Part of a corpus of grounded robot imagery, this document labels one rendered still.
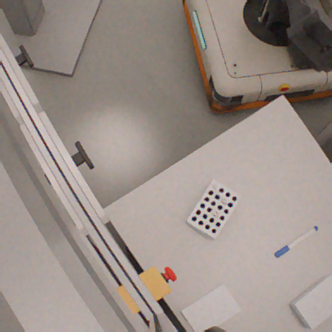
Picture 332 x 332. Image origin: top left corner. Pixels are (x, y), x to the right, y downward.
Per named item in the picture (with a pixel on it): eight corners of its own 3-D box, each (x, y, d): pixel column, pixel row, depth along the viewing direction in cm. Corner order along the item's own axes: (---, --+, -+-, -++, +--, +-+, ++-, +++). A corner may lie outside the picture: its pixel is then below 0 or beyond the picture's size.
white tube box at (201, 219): (211, 181, 129) (213, 178, 125) (239, 199, 128) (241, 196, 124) (185, 222, 126) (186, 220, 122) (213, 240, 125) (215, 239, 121)
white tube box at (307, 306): (325, 274, 123) (332, 273, 118) (341, 299, 122) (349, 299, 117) (289, 303, 121) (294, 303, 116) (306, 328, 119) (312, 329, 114)
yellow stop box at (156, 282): (156, 264, 115) (156, 264, 108) (173, 290, 114) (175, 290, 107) (137, 276, 114) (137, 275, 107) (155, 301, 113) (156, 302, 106)
